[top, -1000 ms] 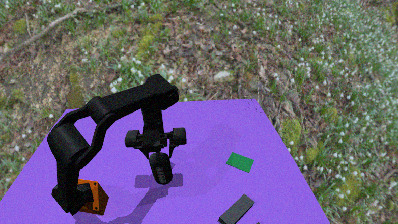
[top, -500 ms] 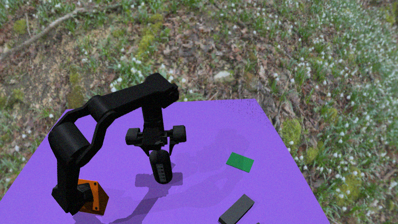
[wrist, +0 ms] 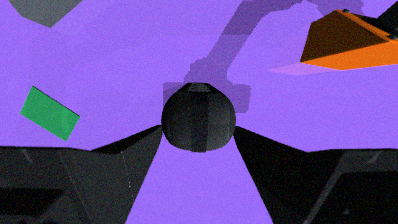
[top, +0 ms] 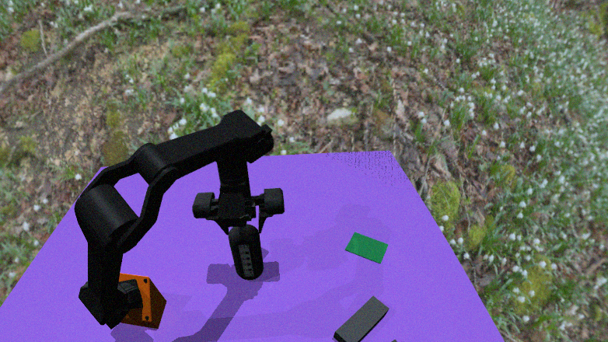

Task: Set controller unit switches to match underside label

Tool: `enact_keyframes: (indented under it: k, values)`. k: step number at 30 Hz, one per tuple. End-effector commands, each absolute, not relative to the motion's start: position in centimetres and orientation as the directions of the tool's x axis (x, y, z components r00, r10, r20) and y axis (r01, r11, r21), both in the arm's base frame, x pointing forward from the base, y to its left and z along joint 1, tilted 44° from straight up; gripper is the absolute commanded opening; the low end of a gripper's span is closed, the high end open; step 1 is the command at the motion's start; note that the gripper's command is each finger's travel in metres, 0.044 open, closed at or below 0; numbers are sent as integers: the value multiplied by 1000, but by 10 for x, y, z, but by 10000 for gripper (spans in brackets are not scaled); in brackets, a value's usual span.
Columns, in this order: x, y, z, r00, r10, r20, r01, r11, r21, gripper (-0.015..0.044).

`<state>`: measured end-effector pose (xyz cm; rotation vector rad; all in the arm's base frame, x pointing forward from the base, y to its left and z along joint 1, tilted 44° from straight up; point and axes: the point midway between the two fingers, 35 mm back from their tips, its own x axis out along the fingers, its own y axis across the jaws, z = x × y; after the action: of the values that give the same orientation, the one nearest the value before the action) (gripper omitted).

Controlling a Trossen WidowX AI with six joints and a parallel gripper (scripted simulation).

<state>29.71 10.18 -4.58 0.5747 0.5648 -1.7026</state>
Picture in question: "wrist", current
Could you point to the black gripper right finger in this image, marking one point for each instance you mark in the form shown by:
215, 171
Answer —
294, 183

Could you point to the green rectangular block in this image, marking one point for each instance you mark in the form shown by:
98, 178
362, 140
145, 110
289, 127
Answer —
49, 113

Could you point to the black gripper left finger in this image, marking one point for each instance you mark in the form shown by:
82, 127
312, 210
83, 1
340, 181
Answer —
102, 183

